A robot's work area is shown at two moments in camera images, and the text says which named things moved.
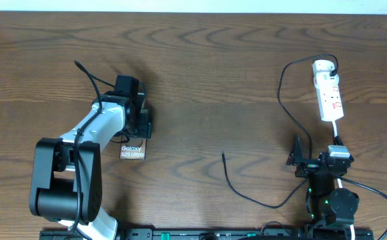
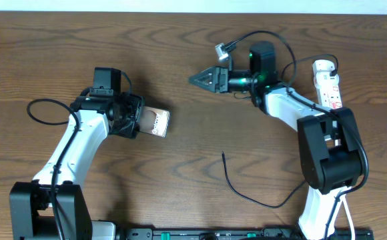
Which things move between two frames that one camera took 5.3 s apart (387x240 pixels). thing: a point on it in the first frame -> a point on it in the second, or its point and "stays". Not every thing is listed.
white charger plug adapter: (323, 65) stays
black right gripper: (295, 159) -> (221, 75)
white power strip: (329, 96) stays
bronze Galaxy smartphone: (135, 149) -> (154, 121)
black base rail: (217, 234) stays
